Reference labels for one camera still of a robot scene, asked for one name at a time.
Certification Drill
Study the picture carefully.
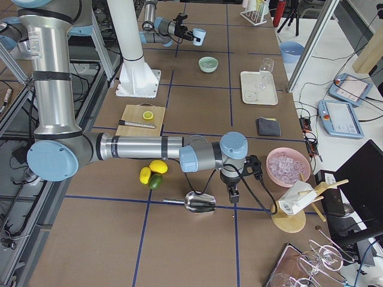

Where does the cream serving tray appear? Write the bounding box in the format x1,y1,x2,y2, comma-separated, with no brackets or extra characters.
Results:
240,71,278,106

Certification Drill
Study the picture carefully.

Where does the blue teach pendant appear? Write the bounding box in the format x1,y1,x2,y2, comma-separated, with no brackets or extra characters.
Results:
318,100,364,139
329,73,372,107

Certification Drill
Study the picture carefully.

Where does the blue bowl with fork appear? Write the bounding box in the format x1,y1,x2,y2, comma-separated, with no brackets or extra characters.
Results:
279,41,305,63

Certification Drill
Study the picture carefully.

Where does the white wire cup rack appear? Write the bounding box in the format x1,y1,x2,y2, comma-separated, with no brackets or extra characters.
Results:
240,0,269,26

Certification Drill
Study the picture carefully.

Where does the yellow lemon front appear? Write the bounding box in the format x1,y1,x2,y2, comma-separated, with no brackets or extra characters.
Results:
139,167,151,185

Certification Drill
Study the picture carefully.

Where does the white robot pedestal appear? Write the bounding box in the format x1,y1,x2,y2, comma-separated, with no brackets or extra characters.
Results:
107,0,161,99

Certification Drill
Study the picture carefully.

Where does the far blue teach pendant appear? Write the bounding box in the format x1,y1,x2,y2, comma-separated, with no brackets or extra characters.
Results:
329,73,372,107

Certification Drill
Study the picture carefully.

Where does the dark grey folded cloth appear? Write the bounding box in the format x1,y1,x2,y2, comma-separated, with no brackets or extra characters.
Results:
256,117,281,136

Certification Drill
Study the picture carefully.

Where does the near blue teach pendant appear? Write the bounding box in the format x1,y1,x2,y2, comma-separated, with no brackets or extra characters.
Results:
318,100,364,139

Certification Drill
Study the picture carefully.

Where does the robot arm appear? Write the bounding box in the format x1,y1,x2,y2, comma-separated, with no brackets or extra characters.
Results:
139,1,200,47
16,1,248,189

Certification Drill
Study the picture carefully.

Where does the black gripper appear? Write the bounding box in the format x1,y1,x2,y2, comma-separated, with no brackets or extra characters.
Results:
174,13,194,42
220,170,241,191

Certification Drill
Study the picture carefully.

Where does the wooden block upright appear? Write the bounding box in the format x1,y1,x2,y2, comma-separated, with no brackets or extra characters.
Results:
352,26,383,74

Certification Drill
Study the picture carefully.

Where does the mint green bowl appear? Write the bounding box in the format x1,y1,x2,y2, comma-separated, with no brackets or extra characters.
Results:
198,56,218,73

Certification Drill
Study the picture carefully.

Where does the light blue plastic cup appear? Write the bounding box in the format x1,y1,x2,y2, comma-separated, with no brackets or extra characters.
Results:
192,28,206,46

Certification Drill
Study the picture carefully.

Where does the black tripod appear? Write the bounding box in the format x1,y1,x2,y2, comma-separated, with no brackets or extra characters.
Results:
277,0,299,36

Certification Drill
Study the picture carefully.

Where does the silver metal ice scoop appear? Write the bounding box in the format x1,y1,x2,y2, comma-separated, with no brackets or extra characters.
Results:
163,191,216,213

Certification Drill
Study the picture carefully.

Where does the aluminium frame post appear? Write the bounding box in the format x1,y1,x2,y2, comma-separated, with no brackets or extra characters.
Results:
287,0,340,93

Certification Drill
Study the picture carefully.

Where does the clear wine glass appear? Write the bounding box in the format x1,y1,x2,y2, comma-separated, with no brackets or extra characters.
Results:
256,57,274,90

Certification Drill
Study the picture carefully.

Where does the red bottle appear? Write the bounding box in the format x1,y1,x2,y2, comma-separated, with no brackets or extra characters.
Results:
273,0,286,28

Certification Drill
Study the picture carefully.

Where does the yellow lemon back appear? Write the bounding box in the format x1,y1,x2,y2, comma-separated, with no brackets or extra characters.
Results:
149,160,168,174

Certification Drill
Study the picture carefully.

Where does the green lime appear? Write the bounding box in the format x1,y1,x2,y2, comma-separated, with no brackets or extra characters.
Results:
148,173,163,190

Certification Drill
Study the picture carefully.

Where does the round wooden stand base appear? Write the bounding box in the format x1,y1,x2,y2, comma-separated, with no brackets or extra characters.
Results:
271,209,306,233

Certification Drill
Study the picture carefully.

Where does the yellow lemon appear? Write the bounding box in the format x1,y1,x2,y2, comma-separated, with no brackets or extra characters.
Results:
149,160,168,174
139,167,151,185

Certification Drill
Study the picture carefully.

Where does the pink bowl of ice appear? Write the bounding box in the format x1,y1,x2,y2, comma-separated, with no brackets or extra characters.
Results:
266,147,311,187

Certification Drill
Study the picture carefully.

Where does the black handled knife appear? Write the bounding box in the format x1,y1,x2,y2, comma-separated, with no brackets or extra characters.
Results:
118,120,156,129

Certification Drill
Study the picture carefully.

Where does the wooden cutting board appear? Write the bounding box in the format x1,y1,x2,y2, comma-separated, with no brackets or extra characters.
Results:
115,104,166,136

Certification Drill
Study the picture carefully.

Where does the lemon half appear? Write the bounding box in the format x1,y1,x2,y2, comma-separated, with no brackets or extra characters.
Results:
142,111,154,121

